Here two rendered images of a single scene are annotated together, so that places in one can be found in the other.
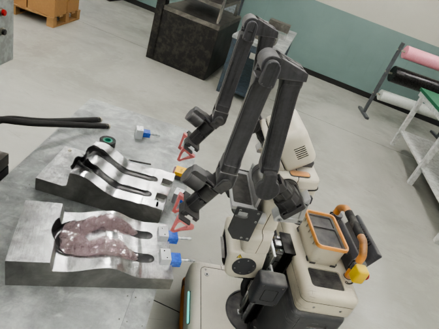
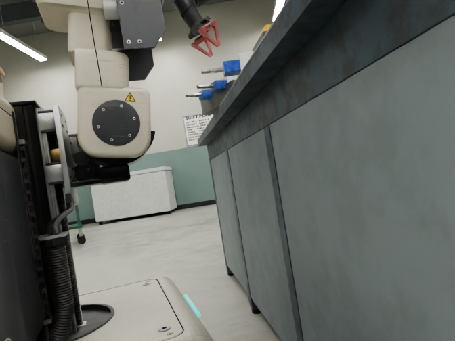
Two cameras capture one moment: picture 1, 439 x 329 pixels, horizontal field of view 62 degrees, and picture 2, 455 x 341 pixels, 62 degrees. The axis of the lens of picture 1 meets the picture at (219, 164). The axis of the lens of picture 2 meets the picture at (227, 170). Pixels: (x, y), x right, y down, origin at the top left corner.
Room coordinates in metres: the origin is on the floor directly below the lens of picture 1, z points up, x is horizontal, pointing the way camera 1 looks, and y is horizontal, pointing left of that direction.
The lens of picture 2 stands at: (2.21, -0.02, 0.57)
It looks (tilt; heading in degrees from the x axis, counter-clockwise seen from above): 1 degrees up; 176
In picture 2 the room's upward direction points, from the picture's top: 9 degrees counter-clockwise
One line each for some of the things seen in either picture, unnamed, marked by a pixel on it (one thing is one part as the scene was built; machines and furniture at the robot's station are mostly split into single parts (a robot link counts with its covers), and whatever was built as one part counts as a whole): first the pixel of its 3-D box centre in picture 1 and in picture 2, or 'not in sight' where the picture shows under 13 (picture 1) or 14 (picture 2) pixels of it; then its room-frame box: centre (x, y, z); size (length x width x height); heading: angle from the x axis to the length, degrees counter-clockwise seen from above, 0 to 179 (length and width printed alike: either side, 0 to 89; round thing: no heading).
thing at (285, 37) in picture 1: (261, 55); not in sight; (5.78, -0.01, 0.46); 1.90 x 0.70 x 0.92; 174
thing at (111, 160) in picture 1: (115, 170); not in sight; (1.20, 0.39, 0.92); 0.35 x 0.16 x 0.09; 95
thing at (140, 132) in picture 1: (147, 133); not in sight; (1.72, 0.42, 0.83); 0.13 x 0.05 x 0.05; 114
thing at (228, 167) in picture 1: (244, 126); not in sight; (0.97, -0.03, 1.40); 0.11 x 0.06 x 0.43; 14
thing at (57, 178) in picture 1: (110, 177); not in sight; (1.21, 0.41, 0.87); 0.50 x 0.26 x 0.14; 95
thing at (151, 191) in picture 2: not in sight; (135, 195); (-5.63, -1.46, 0.47); 1.52 x 0.77 x 0.94; 84
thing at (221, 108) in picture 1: (233, 74); not in sight; (1.39, 0.07, 1.40); 0.11 x 0.06 x 0.43; 14
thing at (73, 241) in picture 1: (100, 234); not in sight; (0.86, 0.29, 0.90); 0.26 x 0.18 x 0.08; 113
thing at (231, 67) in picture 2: (187, 200); (227, 68); (1.29, 0.08, 0.83); 0.13 x 0.05 x 0.05; 89
